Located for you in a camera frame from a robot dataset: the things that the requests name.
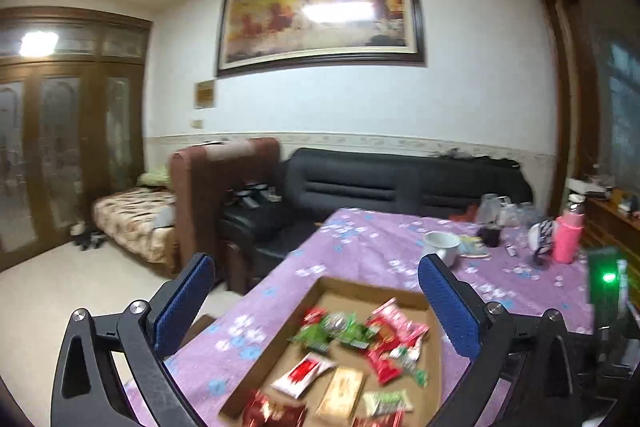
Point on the shiny red snack packet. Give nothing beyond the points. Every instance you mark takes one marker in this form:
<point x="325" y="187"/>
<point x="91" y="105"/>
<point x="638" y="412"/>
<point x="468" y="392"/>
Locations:
<point x="272" y="409"/>

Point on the framed painting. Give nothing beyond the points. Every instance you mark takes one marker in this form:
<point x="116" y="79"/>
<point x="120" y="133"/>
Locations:
<point x="320" y="17"/>

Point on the wooden wardrobe with glass doors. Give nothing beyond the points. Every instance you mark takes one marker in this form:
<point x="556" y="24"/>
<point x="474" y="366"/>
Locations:
<point x="70" y="132"/>

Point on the wooden cabinet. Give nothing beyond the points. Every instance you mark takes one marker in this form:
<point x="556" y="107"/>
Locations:
<point x="607" y="227"/>

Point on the small red snack packet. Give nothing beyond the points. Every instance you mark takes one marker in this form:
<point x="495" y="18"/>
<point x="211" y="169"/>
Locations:
<point x="384" y="362"/>

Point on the clear plastic bag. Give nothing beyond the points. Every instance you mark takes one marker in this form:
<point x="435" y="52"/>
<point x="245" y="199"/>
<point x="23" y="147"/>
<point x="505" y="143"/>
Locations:
<point x="490" y="207"/>

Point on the black leather sofa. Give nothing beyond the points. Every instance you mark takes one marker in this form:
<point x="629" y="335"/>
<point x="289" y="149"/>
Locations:
<point x="375" y="187"/>

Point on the tan snack packet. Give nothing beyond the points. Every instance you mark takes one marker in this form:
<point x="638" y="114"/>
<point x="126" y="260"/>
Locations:
<point x="341" y="392"/>

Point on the yellow wall plaque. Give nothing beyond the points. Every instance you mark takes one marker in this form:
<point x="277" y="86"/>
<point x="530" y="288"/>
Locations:
<point x="205" y="94"/>

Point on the brown armchair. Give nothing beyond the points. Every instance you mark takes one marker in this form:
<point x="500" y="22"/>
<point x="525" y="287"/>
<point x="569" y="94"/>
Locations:
<point x="200" y="187"/>

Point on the bed with leaf-patterned cover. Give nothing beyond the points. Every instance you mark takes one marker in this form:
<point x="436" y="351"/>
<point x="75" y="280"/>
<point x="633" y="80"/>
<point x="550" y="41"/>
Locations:
<point x="130" y="212"/>

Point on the purple floral tablecloth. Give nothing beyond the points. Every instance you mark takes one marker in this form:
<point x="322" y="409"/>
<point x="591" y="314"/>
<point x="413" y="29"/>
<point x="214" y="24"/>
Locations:
<point x="375" y="247"/>

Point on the wooden door frame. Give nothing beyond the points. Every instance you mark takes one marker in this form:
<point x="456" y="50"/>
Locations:
<point x="562" y="107"/>

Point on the white cup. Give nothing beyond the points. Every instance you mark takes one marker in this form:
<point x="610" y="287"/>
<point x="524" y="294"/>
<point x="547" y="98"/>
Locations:
<point x="442" y="247"/>

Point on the dark mug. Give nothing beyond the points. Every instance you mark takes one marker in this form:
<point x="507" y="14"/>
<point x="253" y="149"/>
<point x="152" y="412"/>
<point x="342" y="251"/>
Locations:
<point x="489" y="234"/>

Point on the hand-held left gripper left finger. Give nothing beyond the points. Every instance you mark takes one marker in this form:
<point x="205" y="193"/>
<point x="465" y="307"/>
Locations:
<point x="182" y="307"/>

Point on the white red snack packet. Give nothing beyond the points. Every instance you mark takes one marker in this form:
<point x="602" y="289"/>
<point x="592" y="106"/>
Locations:
<point x="302" y="374"/>

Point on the green pillow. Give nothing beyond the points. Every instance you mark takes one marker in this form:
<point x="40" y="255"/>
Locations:
<point x="152" y="177"/>

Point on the cardboard box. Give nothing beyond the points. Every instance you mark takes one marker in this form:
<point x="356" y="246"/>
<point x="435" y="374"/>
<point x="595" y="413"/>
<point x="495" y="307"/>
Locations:
<point x="325" y="289"/>

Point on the long red snack packet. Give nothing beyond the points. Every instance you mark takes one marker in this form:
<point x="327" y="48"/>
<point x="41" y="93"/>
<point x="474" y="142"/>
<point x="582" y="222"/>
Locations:
<point x="397" y="324"/>

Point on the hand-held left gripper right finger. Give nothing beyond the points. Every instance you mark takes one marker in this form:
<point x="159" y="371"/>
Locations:
<point x="450" y="307"/>

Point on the wall socket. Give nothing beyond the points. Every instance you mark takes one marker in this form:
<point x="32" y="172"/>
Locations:
<point x="198" y="124"/>

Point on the green white snack packet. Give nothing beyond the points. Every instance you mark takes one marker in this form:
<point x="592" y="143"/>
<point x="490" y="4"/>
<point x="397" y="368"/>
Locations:
<point x="387" y="403"/>

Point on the pink plastic container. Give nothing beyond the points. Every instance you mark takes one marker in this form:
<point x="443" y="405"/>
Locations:
<point x="569" y="234"/>

